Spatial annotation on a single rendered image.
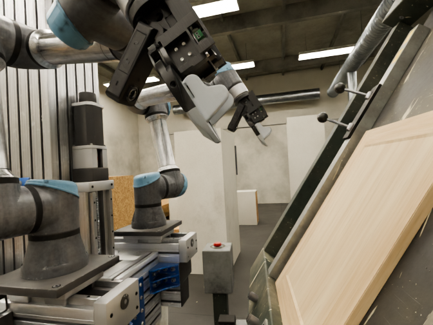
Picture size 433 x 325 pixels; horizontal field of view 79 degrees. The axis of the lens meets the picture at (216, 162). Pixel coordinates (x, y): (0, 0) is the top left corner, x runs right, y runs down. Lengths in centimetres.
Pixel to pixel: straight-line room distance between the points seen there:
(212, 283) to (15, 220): 78
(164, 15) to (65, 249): 59
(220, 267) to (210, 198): 208
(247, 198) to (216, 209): 268
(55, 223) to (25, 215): 8
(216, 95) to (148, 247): 92
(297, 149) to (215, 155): 182
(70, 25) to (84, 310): 58
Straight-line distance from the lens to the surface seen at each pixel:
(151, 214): 117
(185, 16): 38
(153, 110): 134
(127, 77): 40
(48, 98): 103
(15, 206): 72
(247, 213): 588
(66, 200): 77
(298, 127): 462
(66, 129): 106
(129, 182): 280
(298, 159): 457
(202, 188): 322
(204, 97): 35
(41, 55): 83
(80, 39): 53
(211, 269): 119
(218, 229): 325
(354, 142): 98
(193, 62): 36
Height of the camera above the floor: 127
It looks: 1 degrees up
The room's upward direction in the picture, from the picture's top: 3 degrees counter-clockwise
